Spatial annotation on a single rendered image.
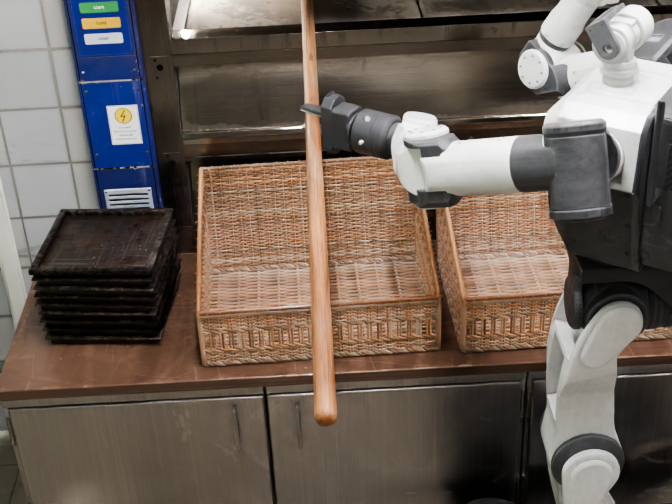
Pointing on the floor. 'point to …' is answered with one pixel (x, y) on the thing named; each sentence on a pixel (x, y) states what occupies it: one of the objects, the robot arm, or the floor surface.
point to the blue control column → (99, 124)
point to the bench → (220, 459)
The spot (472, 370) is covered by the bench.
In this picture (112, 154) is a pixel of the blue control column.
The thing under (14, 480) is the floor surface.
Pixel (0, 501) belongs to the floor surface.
